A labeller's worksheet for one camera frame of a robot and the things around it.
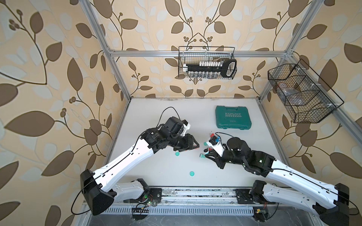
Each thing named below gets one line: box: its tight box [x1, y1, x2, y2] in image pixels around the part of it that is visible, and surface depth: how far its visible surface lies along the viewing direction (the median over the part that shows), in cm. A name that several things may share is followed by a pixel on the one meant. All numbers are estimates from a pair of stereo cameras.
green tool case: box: [215, 105, 252, 130], surface depth 104 cm
